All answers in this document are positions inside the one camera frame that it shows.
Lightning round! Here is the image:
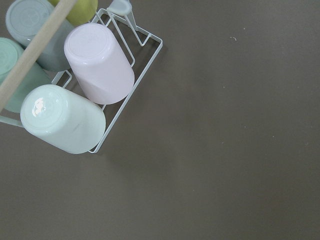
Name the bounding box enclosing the white wire cup rack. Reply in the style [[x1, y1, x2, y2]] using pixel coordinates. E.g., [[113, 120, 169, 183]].
[[0, 0, 164, 154]]

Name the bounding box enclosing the pale mint upturned cup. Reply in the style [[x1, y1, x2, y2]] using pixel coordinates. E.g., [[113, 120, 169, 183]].
[[20, 84, 106, 154]]

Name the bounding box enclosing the wooden rack handle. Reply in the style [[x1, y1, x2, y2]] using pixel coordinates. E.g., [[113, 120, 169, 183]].
[[0, 0, 77, 110]]

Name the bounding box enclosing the pink upturned cup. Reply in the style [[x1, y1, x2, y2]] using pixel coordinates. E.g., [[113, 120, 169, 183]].
[[64, 23, 135, 105]]

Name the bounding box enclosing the grey blue upturned cup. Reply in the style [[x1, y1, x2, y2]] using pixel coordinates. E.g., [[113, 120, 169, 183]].
[[5, 0, 74, 72]]

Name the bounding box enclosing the yellow green upturned cup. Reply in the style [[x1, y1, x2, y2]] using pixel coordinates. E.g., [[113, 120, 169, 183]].
[[48, 0, 99, 26]]

